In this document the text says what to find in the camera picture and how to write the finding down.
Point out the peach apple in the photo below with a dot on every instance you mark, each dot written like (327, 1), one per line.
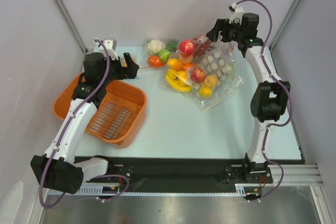
(198, 75)

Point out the aluminium front rail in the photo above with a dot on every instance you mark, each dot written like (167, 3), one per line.
(296, 175)

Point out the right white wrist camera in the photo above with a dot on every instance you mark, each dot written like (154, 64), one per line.
(236, 13)

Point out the zip bag with orange seal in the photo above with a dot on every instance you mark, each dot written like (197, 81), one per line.
(187, 61)

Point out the red apple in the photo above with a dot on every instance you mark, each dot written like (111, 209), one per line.
(186, 47)

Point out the orange tomato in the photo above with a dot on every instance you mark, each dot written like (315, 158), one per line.
(154, 61)

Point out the dotted clear zip bag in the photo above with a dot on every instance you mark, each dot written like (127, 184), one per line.
(221, 76)

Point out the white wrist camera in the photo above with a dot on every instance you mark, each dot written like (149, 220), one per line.
(236, 13)
(110, 44)

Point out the green apple in bag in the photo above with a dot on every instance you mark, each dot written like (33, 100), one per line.
(164, 55)

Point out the yellow bell pepper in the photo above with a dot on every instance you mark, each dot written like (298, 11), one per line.
(180, 78)

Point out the red plastic lobster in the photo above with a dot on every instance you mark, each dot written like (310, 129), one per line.
(202, 45)

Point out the orange fruit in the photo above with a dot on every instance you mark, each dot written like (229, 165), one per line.
(175, 64)

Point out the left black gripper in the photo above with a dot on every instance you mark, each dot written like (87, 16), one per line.
(125, 72)

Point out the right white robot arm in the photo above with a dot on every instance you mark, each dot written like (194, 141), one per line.
(270, 99)

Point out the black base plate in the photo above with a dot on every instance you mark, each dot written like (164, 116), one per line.
(184, 175)

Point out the white cauliflower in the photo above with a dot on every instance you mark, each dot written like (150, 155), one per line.
(154, 46)

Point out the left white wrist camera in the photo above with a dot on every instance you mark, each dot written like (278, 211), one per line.
(110, 44)

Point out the dark green broccoli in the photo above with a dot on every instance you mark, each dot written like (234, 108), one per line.
(171, 45)

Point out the yellow lemon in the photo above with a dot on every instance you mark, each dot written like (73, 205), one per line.
(205, 92)

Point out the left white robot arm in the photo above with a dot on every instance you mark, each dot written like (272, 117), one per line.
(56, 168)

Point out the orange plastic basket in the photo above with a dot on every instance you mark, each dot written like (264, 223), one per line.
(116, 121)

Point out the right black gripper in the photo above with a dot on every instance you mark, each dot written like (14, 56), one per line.
(220, 30)

